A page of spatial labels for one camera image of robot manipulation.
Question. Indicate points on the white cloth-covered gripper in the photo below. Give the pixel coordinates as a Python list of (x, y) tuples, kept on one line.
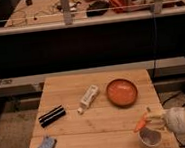
[(174, 119)]

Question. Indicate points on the orange pepper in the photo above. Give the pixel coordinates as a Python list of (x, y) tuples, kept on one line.
[(141, 123)]

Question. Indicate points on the grey ceramic cup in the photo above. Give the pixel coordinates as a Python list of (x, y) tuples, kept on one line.
[(149, 138)]

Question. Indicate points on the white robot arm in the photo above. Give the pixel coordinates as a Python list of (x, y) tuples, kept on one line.
[(172, 119)]

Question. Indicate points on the orange ceramic bowl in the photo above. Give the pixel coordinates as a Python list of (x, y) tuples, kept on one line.
[(121, 92)]

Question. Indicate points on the white tube bottle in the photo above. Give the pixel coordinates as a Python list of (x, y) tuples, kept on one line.
[(89, 96)]

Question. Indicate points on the black striped box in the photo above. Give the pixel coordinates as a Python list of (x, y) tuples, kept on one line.
[(52, 116)]

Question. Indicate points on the red container on bench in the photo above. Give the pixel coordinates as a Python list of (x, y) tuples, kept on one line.
[(121, 6)]

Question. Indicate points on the black object on bench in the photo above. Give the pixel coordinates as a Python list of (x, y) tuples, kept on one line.
[(97, 8)]

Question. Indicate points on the metal bench post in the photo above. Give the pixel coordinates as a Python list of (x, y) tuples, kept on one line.
[(66, 12)]

